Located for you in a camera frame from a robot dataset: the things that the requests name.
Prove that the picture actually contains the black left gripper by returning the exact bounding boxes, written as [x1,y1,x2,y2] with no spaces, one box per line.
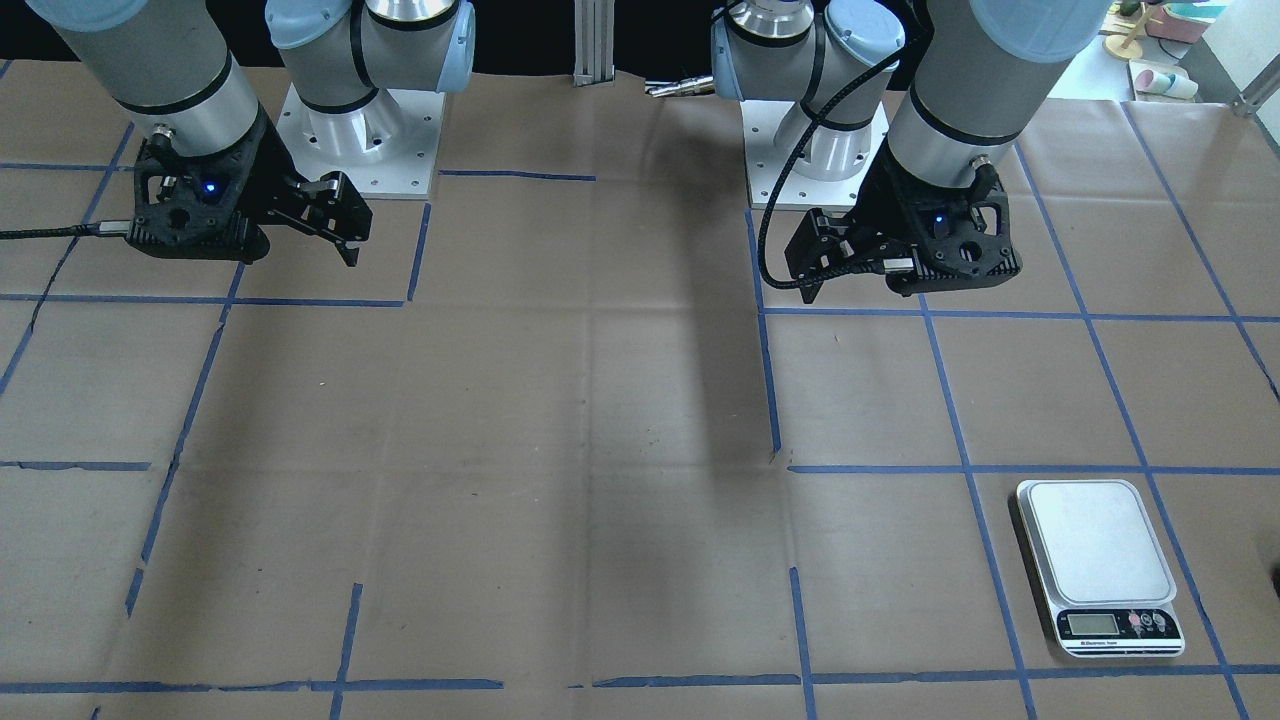
[785,150,1023,304]

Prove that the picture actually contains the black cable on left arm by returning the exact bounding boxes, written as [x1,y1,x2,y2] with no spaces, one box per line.
[756,40,916,291]

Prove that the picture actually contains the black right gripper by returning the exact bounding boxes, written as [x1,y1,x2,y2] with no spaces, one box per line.
[127,110,372,268]

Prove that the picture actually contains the black braided cable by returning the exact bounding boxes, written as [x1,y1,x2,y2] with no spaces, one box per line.
[0,224,131,241]

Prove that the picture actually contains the wooden stand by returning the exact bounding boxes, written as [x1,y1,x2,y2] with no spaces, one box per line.
[1101,1,1152,61]

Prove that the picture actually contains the aluminium frame post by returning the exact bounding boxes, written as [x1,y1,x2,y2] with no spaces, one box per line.
[572,0,616,87]

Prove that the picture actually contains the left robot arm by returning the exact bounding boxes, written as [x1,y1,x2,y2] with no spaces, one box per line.
[710,1,1108,304]

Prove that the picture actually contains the white paper cup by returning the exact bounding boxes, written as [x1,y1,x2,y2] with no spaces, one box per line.
[1132,68,1199,101]

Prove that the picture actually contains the silver digital kitchen scale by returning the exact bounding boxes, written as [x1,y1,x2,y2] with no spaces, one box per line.
[1015,479,1187,659]

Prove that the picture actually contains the metal connector plug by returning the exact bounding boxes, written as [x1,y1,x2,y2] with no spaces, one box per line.
[645,76,716,97]

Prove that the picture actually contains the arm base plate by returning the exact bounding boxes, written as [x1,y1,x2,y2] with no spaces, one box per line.
[276,86,449,201]
[740,100,888,211]

